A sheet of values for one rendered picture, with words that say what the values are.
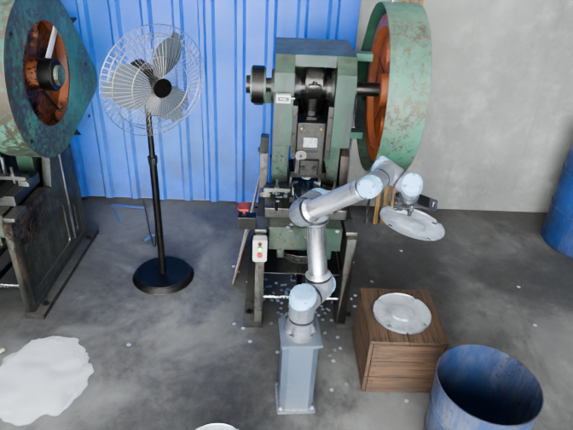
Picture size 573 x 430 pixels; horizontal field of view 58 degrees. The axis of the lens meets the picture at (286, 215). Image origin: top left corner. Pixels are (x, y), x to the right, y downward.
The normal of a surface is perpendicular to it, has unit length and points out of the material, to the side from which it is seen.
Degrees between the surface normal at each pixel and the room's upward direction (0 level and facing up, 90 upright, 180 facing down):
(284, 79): 90
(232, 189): 90
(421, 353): 90
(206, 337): 0
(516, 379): 88
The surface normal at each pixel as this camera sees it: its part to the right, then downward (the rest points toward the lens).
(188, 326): 0.05, -0.86
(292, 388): 0.08, 0.52
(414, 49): 0.04, -0.16
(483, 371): -0.41, 0.42
